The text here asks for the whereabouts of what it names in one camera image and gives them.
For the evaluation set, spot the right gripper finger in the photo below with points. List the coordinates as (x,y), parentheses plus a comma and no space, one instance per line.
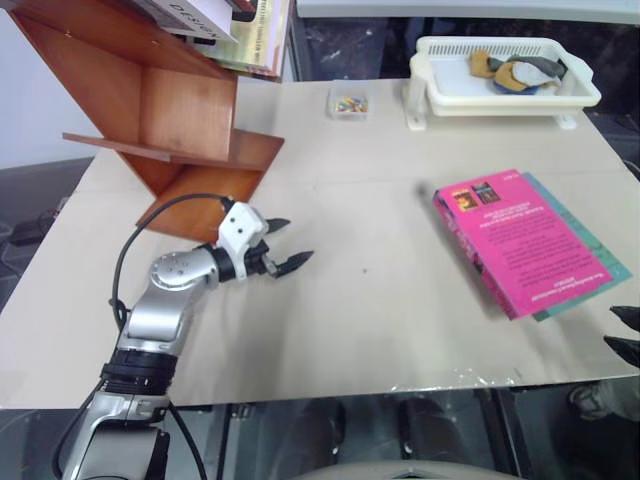
(625,349)
(627,316)

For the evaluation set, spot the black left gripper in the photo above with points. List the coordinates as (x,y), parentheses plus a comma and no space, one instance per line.
(261,259)

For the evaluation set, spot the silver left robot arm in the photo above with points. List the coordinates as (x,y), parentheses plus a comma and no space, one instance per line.
(155,320)

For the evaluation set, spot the teal paperback book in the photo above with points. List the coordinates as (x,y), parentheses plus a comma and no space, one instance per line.
(607,265)

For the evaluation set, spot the pink paperback book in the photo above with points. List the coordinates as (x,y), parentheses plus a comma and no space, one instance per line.
(520,240)

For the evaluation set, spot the brown wooden bookshelf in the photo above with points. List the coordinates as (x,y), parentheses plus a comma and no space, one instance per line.
(185,110)

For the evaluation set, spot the gold cover book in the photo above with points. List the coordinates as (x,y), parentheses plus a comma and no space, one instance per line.
(250,45)

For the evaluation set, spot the grey shoe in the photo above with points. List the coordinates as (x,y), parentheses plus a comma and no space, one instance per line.
(587,400)

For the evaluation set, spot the beige table cover sheet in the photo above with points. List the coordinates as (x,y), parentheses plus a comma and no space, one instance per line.
(350,325)

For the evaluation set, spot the small clear box colourful pieces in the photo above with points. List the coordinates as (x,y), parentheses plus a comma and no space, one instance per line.
(350,104)

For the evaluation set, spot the white basket stand tray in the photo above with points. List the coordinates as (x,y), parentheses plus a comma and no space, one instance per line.
(417,112)

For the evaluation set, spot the white plastic basket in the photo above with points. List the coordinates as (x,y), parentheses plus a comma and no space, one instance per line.
(450,75)

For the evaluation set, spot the blue cloth piece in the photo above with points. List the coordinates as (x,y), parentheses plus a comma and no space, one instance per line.
(522,90)

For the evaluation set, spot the white cloth piece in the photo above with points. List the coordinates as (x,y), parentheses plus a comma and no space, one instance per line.
(531,75)

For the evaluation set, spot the tan cloth piece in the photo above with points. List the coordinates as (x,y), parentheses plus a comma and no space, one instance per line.
(506,77)
(480,64)

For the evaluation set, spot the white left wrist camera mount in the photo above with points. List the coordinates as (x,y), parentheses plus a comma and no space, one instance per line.
(240,225)

